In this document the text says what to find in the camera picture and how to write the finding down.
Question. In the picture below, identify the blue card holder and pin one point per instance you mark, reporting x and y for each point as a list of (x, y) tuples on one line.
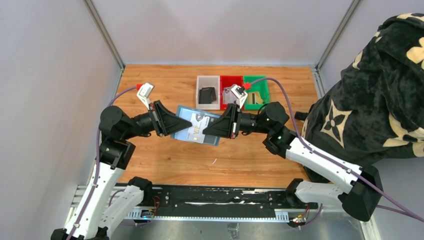
[(210, 140)]

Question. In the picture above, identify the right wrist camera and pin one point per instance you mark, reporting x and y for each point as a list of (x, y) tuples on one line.
[(240, 95)]

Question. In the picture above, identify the black floral blanket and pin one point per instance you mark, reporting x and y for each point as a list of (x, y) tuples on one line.
[(376, 110)]

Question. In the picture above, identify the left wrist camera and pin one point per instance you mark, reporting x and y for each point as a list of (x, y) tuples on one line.
[(143, 93)]

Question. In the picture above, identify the black wallet in white bin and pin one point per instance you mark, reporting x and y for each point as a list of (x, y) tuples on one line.
[(207, 95)]

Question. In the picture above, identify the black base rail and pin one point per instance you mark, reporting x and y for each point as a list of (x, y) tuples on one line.
[(184, 202)]

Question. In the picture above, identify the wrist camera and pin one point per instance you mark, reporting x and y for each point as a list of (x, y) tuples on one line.
[(143, 93), (240, 95)]

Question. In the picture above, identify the white VIP card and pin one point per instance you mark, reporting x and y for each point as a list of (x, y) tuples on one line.
[(194, 133)]

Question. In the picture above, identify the white card in red bin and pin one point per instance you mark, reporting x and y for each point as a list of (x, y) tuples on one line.
[(227, 95)]

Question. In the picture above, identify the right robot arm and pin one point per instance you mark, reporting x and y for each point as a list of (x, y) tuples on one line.
[(354, 189)]

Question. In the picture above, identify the white plastic bin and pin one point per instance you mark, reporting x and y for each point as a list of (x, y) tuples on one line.
[(206, 81)]

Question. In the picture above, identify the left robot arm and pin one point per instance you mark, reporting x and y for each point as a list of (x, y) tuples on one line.
[(93, 219)]

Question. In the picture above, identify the cards in green bin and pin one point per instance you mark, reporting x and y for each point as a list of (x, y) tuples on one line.
[(254, 98)]

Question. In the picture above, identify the red plastic bin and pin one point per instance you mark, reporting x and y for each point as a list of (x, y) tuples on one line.
[(228, 81)]

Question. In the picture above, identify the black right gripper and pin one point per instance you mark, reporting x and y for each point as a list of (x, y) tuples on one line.
[(234, 120)]

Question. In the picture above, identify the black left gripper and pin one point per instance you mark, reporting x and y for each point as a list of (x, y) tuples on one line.
[(156, 118)]

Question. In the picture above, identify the green plastic bin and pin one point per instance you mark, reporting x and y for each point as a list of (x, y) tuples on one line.
[(262, 88)]

